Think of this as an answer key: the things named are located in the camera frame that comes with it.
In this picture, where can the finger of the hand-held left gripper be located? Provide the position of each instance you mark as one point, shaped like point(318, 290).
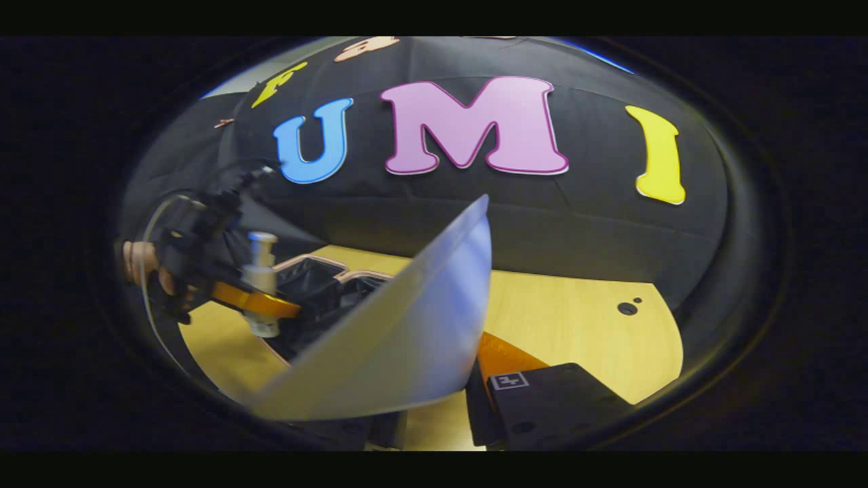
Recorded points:
point(264, 303)

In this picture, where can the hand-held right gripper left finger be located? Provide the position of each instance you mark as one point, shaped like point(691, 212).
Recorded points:
point(390, 429)

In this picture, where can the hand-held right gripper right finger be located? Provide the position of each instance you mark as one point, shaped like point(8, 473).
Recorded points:
point(542, 407)

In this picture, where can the white pump bottle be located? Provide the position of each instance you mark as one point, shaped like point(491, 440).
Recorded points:
point(261, 271)

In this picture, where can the pink suitcase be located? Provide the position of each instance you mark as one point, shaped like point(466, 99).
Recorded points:
point(319, 295)

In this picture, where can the white squeeze tube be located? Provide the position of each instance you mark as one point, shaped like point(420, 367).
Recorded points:
point(407, 325)

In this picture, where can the black backdrop cloth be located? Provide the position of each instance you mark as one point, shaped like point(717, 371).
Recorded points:
point(542, 224)

